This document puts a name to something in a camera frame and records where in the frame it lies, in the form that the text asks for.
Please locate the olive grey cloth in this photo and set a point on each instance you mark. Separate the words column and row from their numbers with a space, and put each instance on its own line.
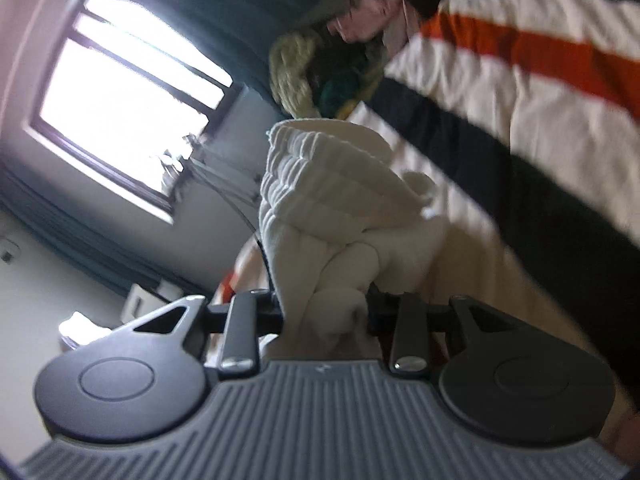
column 325, row 2

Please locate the garment steamer stand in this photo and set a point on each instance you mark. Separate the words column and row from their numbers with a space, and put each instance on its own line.
column 186, row 157

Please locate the pink clothes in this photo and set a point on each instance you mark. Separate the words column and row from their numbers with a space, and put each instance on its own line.
column 365, row 15

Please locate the dark framed window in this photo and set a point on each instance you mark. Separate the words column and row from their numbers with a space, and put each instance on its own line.
column 125, row 85

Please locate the green garment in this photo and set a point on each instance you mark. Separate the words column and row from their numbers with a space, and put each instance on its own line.
column 337, row 90

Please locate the grey-blue curtain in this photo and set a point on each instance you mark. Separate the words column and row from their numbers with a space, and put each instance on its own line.
column 75, row 230

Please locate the white sweatpants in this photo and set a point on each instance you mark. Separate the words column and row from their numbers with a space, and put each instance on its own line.
column 320, row 200

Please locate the yellow cloth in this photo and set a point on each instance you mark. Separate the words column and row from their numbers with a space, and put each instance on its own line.
column 359, row 102

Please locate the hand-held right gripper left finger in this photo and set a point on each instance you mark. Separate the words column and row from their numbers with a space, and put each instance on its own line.
column 267, row 320

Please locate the white chair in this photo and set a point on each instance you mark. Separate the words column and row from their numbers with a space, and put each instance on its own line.
column 150, row 302

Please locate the striped blanket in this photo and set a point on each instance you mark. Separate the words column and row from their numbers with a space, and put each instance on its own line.
column 550, row 110

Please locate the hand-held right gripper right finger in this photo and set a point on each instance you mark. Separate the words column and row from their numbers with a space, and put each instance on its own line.
column 380, row 312

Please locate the dark brown garment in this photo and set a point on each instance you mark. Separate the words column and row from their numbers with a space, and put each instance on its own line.
column 345, row 55

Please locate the wavy table mirror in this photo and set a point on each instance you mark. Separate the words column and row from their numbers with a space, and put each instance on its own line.
column 80, row 325

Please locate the yellow-green knitted blanket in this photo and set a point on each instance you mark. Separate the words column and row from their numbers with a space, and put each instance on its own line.
column 292, row 70

